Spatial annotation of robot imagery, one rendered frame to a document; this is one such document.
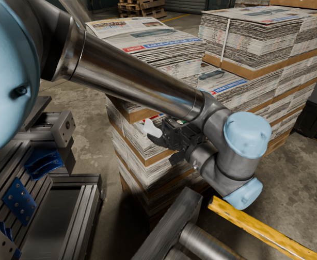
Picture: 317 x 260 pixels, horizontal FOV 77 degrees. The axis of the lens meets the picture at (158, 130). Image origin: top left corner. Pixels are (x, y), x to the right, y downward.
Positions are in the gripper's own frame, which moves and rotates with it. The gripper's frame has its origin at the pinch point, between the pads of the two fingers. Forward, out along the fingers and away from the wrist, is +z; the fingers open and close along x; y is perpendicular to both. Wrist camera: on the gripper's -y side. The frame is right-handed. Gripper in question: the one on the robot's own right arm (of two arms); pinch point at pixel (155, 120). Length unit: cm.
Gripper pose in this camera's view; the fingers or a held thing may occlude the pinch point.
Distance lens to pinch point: 63.8
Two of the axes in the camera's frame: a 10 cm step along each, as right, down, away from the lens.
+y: 0.0, -7.8, -6.2
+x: -8.3, 3.4, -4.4
